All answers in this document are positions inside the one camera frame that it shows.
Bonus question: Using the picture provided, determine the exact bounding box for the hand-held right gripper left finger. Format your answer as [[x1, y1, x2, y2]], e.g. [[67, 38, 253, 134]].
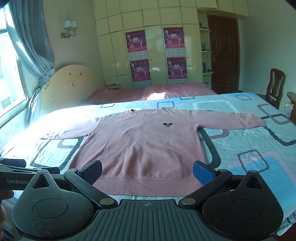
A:
[[28, 160, 119, 208]]

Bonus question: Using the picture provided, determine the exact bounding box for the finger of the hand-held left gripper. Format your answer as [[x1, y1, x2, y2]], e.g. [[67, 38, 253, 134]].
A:
[[9, 166, 61, 175], [0, 159, 26, 168]]

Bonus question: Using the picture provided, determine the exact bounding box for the cream round headboard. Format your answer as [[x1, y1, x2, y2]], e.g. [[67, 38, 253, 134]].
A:
[[40, 64, 105, 114]]

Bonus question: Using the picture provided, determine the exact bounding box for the brown wooden furniture edge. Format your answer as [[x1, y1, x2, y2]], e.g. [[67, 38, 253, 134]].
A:
[[287, 92, 296, 109]]

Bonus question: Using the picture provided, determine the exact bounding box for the pink sweatshirt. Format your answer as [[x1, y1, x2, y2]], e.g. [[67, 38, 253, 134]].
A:
[[39, 108, 266, 195]]

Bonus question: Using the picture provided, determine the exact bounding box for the dark brown door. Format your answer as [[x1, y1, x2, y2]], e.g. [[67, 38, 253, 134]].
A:
[[207, 14, 240, 94]]

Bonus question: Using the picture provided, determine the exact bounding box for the blue patterned bedsheet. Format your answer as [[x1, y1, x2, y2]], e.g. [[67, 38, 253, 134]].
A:
[[0, 92, 296, 237]]

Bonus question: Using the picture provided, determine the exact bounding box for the cream corner shelf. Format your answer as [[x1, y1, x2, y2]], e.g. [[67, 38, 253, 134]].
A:
[[198, 22, 213, 88]]

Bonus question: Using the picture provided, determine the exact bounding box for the person's left hand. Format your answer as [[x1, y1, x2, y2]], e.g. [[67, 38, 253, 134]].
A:
[[0, 189, 15, 234]]

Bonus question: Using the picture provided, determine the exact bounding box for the grey-blue curtain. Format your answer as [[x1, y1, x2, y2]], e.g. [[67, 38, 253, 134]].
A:
[[6, 0, 56, 116]]

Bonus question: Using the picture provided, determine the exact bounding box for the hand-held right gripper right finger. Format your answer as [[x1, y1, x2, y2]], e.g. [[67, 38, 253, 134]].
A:
[[179, 160, 267, 207]]

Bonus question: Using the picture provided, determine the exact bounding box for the pink checked bed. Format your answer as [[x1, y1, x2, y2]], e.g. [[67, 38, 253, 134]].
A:
[[84, 81, 218, 105]]

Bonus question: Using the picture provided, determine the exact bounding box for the cream wardrobe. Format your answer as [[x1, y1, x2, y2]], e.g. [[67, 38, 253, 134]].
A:
[[92, 0, 218, 90]]

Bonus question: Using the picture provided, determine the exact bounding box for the purple wall poster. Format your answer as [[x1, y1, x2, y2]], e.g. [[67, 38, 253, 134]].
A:
[[125, 30, 148, 61], [163, 27, 185, 57], [129, 59, 150, 83], [166, 57, 187, 80]]

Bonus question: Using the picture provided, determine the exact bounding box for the cream overhead cabinet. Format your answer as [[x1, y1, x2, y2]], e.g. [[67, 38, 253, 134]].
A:
[[196, 0, 250, 18]]

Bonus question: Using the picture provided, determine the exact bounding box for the dark wooden chair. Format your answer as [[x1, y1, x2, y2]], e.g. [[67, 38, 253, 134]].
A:
[[256, 68, 285, 109]]

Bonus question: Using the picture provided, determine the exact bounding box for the wall lamp with white shades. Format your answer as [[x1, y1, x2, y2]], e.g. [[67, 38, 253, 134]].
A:
[[60, 20, 78, 39]]

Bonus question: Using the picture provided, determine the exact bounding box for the window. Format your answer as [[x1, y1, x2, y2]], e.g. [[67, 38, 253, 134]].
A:
[[0, 23, 28, 117]]

